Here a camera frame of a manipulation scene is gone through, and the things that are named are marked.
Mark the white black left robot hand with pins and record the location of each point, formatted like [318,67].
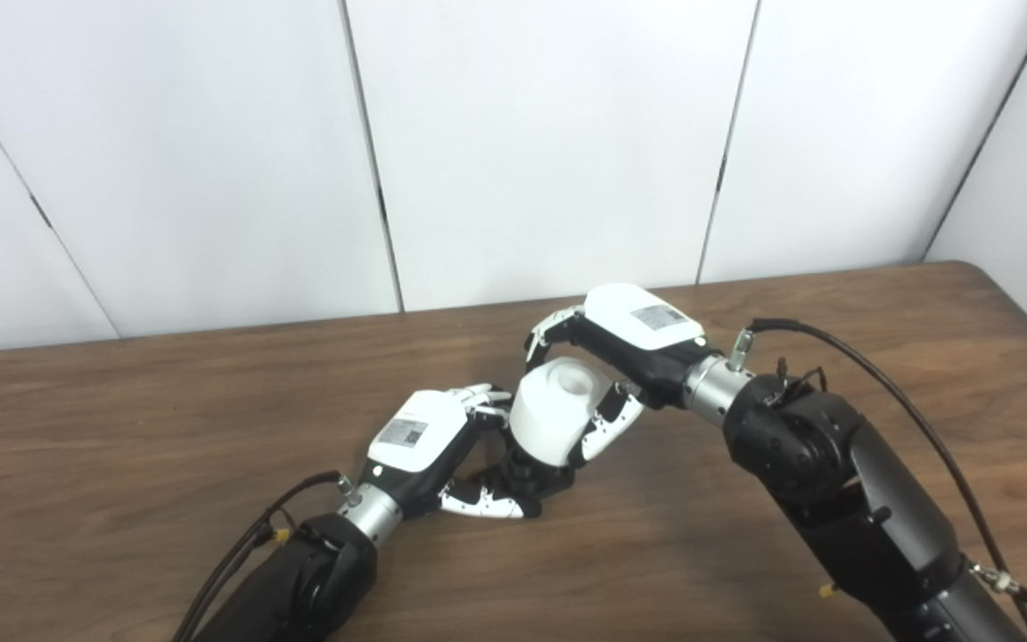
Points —
[415,437]

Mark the round white plastic piece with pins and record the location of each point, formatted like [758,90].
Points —
[549,419]

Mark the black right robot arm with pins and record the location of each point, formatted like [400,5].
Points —
[834,481]

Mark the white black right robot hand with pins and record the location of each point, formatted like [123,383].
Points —
[643,330]

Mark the black flanged holder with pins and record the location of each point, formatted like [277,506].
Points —
[549,481]

